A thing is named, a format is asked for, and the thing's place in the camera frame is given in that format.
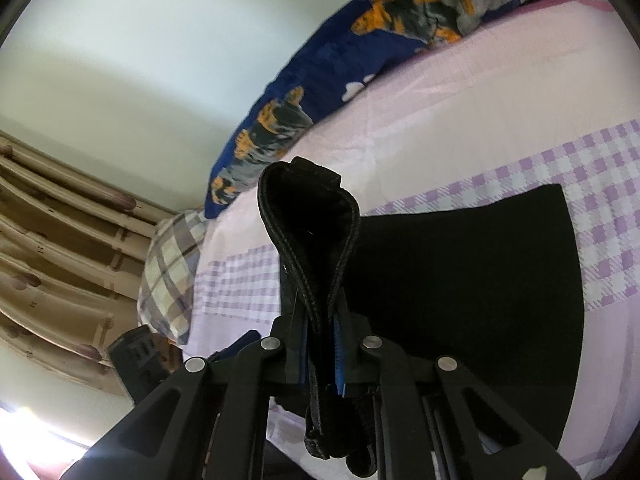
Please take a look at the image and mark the black denim pants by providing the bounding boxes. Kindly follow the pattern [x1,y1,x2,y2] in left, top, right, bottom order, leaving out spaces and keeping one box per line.
[258,158,584,476]

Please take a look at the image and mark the navy tiger print blanket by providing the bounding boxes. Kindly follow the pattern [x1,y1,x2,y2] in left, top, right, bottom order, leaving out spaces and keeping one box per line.
[204,0,537,219]

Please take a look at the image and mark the plaid grey pillow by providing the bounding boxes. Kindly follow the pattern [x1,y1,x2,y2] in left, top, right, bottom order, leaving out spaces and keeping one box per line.
[137,208,207,346]

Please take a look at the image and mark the person's left hand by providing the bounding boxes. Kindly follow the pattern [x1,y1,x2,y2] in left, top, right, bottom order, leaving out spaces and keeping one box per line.
[152,334,183,374]

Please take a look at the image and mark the pink purple checked bedsheet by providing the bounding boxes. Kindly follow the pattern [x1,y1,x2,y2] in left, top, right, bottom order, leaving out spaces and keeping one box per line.
[186,0,640,480]

